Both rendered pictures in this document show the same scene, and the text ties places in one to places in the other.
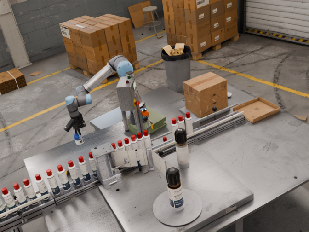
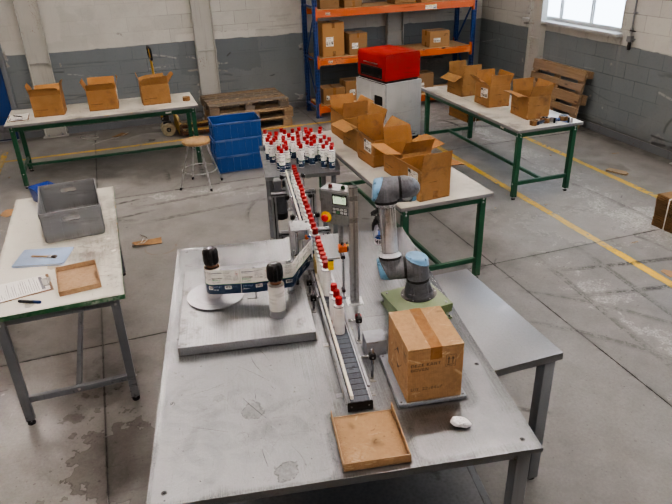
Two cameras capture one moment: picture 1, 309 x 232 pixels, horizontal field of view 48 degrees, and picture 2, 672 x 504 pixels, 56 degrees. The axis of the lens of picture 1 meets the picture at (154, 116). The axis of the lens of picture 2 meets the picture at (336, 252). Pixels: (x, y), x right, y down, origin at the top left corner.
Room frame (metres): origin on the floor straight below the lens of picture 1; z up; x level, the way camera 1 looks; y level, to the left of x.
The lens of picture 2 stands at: (2.96, -2.74, 2.63)
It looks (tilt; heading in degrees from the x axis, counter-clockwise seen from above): 27 degrees down; 105
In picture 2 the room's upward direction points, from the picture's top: 2 degrees counter-clockwise
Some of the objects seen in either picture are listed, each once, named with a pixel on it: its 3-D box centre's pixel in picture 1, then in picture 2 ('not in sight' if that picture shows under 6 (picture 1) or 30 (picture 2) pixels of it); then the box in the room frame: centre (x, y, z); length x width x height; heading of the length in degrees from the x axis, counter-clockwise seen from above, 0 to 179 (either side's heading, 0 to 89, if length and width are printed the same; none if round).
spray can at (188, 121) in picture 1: (189, 124); (339, 315); (2.31, -0.26, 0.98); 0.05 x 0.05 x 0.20
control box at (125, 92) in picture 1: (128, 93); (338, 204); (2.22, 0.16, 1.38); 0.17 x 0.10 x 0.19; 169
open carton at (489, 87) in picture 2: not in sight; (490, 87); (2.88, 4.84, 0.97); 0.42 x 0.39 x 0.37; 31
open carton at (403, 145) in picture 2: not in sight; (407, 153); (2.27, 2.29, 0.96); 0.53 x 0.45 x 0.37; 35
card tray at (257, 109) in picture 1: (256, 109); (369, 435); (2.58, -0.89, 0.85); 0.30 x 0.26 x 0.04; 114
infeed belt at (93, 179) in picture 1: (156, 152); (329, 303); (2.18, 0.03, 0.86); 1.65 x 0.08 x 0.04; 114
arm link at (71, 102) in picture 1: (71, 103); not in sight; (2.36, 0.60, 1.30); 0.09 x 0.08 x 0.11; 104
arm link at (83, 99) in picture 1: (83, 99); not in sight; (2.40, 0.51, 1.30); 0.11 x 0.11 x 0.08; 14
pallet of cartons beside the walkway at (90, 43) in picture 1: (99, 45); not in sight; (6.17, 0.79, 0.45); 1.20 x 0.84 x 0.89; 35
